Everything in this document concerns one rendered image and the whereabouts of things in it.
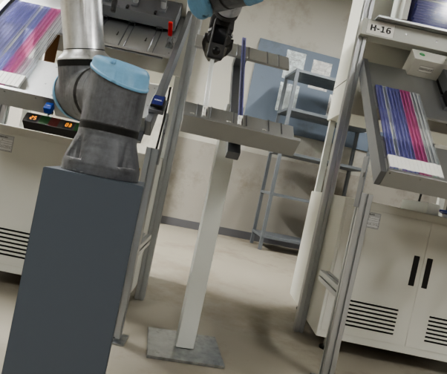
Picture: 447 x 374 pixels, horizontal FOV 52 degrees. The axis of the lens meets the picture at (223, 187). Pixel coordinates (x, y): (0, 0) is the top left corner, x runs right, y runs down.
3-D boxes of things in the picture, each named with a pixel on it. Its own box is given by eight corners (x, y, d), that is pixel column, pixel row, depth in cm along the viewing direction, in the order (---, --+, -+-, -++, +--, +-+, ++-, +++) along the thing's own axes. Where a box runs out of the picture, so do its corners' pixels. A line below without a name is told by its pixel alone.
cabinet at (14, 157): (125, 312, 179) (157, 156, 178) (-54, 276, 177) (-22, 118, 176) (149, 275, 244) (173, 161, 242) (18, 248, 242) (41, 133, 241)
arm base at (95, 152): (136, 184, 85) (147, 132, 85) (53, 168, 83) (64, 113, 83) (139, 181, 100) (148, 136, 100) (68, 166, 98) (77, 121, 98)
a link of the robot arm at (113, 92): (95, 120, 83) (110, 47, 83) (66, 117, 93) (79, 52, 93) (151, 135, 91) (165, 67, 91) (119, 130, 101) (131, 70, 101)
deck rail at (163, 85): (150, 136, 150) (151, 122, 146) (144, 134, 150) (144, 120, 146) (191, 24, 197) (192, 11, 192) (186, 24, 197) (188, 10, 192)
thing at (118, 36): (169, 67, 175) (171, 56, 171) (-2, 30, 174) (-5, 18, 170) (186, 23, 197) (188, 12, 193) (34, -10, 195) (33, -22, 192)
